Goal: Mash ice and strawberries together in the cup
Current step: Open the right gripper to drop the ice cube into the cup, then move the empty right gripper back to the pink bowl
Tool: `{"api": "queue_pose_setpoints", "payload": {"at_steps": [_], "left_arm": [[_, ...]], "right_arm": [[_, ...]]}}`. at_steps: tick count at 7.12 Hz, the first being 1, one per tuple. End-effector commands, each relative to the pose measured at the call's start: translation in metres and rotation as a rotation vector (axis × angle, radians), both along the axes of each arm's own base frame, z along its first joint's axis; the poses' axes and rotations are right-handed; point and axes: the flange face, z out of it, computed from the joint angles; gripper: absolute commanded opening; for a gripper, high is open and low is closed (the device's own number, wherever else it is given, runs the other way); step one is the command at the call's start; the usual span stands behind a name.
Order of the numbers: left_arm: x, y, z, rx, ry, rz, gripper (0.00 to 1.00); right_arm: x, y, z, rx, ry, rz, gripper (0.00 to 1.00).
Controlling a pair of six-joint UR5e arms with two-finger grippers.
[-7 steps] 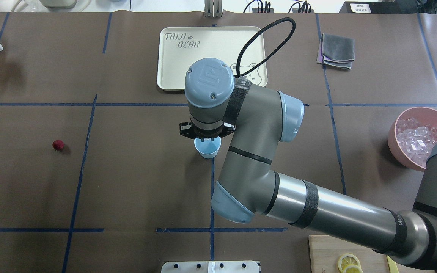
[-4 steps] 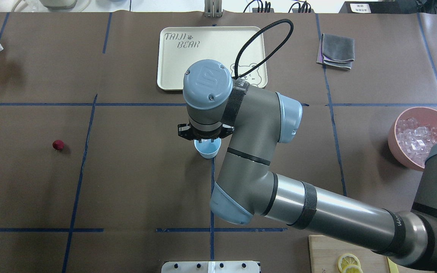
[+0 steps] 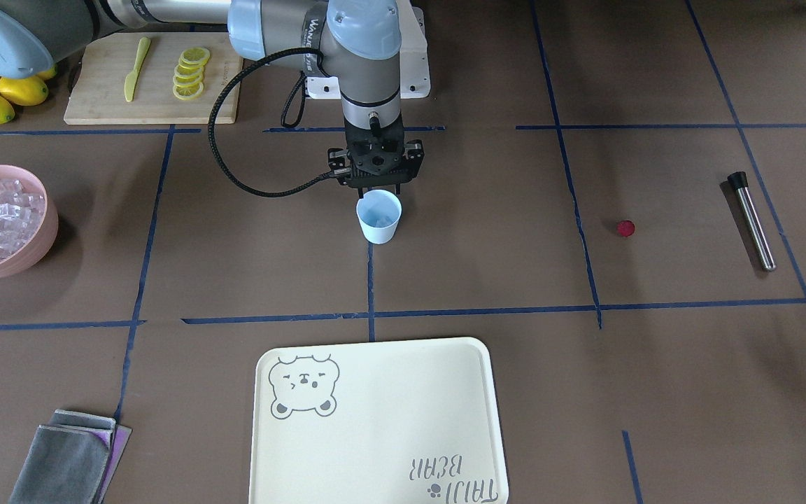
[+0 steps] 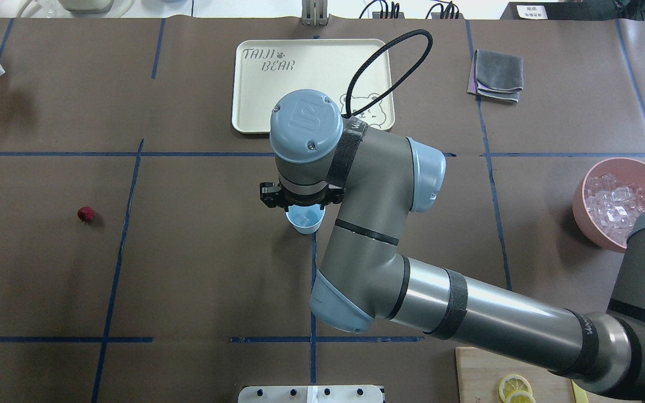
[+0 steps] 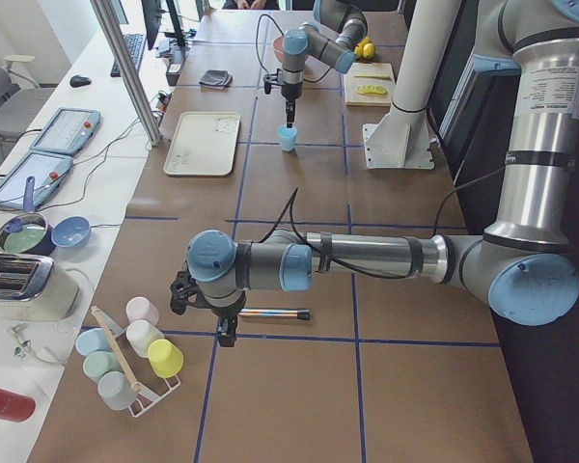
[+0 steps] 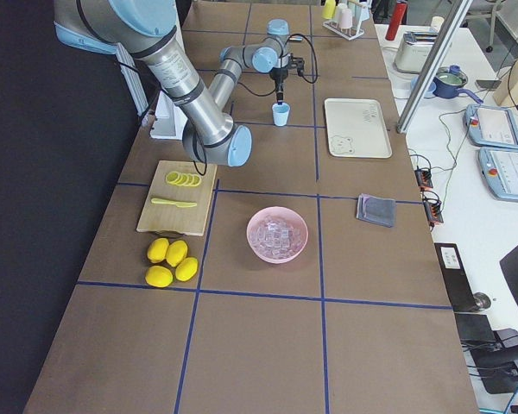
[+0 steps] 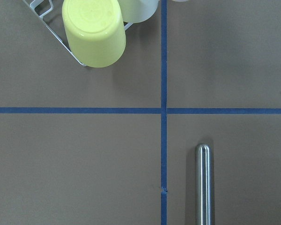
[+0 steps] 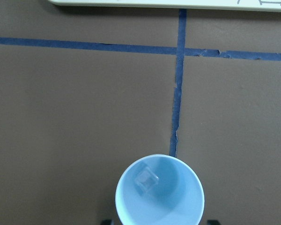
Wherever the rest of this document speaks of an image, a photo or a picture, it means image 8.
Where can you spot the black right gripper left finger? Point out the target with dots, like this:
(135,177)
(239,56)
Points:
(107,222)

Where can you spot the cream bear serving tray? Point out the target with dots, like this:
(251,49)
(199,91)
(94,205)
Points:
(246,5)

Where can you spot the clear ice cube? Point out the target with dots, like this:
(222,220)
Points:
(145,180)

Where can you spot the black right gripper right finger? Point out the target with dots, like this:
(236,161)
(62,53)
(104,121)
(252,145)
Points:
(213,222)

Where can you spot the light blue plastic cup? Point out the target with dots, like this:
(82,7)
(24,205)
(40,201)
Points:
(178,198)

